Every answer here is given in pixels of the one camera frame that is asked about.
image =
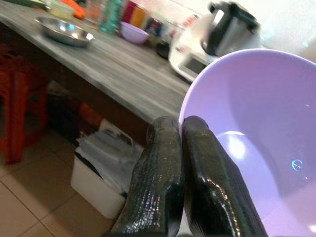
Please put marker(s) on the silver metal plate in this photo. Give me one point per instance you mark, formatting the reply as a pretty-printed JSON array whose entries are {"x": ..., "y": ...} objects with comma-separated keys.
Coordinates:
[{"x": 66, "y": 31}]

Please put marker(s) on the steel jug with black lid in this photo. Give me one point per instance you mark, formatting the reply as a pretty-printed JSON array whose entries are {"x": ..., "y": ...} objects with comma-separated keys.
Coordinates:
[{"x": 229, "y": 28}]

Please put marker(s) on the white kitchen appliance base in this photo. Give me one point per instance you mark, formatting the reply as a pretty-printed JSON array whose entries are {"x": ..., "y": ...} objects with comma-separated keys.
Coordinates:
[{"x": 190, "y": 49}]

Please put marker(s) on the teal patterned bottle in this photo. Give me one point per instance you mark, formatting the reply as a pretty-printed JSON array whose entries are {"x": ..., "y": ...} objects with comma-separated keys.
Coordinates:
[{"x": 111, "y": 15}]

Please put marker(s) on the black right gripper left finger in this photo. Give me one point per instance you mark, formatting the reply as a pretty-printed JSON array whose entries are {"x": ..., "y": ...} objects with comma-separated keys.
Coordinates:
[{"x": 155, "y": 177}]

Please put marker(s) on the blue labelled jar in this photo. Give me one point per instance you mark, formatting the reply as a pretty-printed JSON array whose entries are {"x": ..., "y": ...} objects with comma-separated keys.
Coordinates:
[{"x": 154, "y": 26}]

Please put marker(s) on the small purple plastic bowl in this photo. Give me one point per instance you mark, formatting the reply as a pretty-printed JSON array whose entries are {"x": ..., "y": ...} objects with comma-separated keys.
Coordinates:
[{"x": 134, "y": 32}]

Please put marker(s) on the small black dish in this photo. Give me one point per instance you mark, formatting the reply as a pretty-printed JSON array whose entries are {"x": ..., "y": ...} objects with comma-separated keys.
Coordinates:
[{"x": 163, "y": 50}]

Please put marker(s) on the orange plastic item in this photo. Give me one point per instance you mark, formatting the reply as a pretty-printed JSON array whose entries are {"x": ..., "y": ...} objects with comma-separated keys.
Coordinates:
[{"x": 75, "y": 8}]

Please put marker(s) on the white waste bin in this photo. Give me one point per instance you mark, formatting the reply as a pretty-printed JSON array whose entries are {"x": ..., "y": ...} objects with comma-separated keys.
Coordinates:
[{"x": 103, "y": 170}]

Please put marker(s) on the large purple plastic bowl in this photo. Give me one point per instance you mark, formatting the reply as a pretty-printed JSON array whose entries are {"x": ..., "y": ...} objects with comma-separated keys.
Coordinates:
[{"x": 259, "y": 111}]

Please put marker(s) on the red and yellow canister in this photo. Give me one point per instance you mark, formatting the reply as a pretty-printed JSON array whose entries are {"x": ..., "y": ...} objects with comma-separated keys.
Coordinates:
[{"x": 135, "y": 12}]

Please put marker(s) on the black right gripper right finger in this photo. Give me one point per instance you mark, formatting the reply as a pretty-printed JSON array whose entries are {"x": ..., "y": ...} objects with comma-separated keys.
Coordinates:
[{"x": 217, "y": 187}]

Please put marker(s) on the red plastic stool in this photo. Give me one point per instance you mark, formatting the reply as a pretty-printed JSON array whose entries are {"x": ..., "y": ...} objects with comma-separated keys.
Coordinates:
[{"x": 19, "y": 103}]

